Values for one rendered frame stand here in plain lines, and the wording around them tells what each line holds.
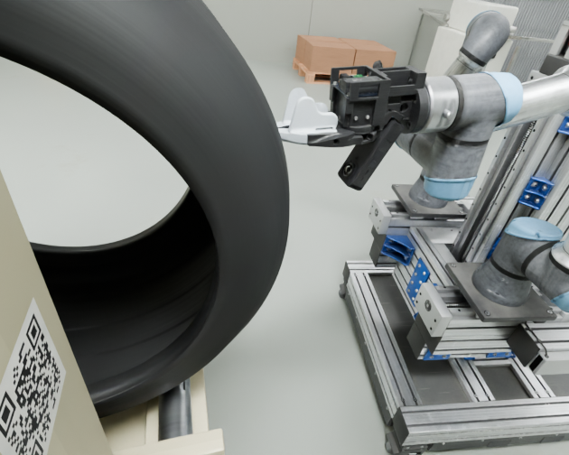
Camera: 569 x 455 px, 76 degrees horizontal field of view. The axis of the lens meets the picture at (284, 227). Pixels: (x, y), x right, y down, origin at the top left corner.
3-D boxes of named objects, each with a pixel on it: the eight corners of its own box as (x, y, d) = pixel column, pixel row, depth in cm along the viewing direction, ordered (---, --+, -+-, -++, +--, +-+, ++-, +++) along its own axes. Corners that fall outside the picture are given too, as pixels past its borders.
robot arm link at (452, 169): (442, 170, 69) (459, 112, 62) (480, 202, 60) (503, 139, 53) (404, 174, 68) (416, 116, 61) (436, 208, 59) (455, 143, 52)
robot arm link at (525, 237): (517, 246, 108) (540, 208, 100) (553, 279, 97) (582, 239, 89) (482, 249, 105) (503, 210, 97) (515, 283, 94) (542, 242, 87)
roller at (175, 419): (201, 450, 47) (171, 447, 45) (181, 467, 49) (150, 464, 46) (188, 268, 74) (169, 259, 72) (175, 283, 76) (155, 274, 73)
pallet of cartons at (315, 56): (372, 72, 648) (379, 41, 618) (393, 89, 564) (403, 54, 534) (291, 65, 627) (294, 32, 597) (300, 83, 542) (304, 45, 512)
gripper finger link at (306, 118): (264, 95, 45) (334, 88, 47) (265, 140, 49) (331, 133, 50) (269, 103, 42) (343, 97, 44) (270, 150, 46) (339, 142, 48)
